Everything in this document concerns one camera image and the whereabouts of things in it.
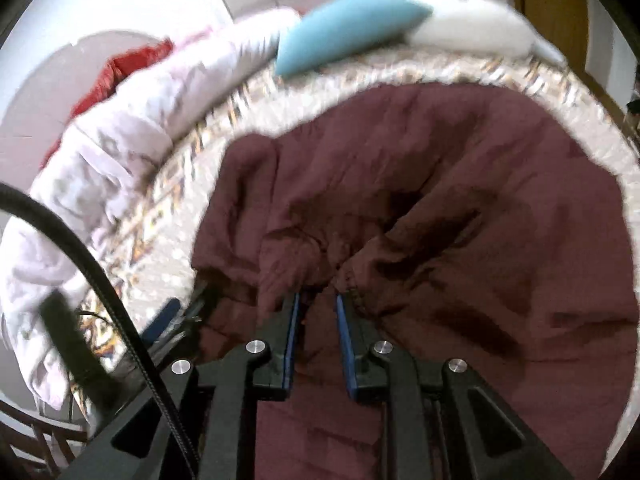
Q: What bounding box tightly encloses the white plush pillow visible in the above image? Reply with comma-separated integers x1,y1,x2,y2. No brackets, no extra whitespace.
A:
405,0,568,68

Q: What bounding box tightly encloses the brown wooden door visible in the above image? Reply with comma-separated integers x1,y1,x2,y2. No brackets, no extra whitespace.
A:
510,0,591,66

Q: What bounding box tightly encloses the pale pink duvet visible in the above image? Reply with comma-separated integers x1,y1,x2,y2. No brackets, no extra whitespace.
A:
0,7,301,411

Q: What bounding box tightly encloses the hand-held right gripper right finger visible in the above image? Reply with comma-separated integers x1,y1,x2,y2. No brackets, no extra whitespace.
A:
335,292,576,480

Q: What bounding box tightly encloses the red cloth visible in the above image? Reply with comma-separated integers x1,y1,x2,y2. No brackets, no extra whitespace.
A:
40,40,176,166

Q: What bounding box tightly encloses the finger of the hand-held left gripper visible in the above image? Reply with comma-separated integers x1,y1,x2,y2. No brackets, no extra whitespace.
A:
141,280,211,361

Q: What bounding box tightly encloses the dark wooden chair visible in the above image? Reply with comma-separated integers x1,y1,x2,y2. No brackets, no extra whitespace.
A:
0,395,91,480

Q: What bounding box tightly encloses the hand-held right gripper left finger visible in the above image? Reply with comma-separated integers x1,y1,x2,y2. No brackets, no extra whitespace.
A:
62,291,302,480

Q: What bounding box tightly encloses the maroon quilted jacket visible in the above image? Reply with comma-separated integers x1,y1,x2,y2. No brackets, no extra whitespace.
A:
191,82,640,480

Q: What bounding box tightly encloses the light blue pillow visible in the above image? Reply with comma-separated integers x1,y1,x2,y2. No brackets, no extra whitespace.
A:
275,0,433,78

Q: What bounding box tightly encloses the black braided cable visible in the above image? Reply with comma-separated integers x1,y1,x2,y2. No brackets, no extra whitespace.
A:
0,182,201,480

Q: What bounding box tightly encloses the beige dotted quilted bedspread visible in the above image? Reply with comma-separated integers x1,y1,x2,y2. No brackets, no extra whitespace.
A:
125,67,640,471

